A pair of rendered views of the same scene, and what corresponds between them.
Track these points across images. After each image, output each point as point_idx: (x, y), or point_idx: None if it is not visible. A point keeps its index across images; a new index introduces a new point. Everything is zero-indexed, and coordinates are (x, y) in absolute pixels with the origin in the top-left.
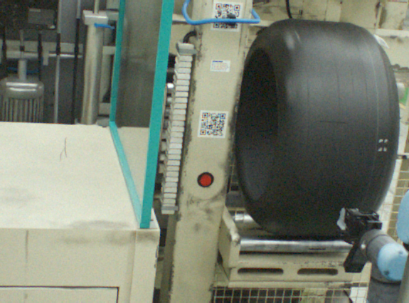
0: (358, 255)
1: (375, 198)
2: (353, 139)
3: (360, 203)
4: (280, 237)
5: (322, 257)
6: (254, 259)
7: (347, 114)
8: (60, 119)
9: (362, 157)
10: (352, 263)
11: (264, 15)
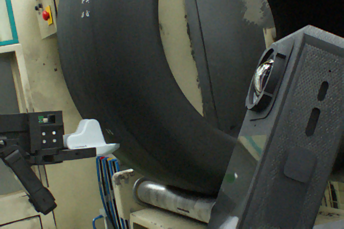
0: (15, 177)
1: (110, 103)
2: (70, 7)
3: (105, 113)
4: (166, 187)
5: (197, 228)
6: (147, 214)
7: None
8: None
9: (75, 32)
10: (25, 192)
11: None
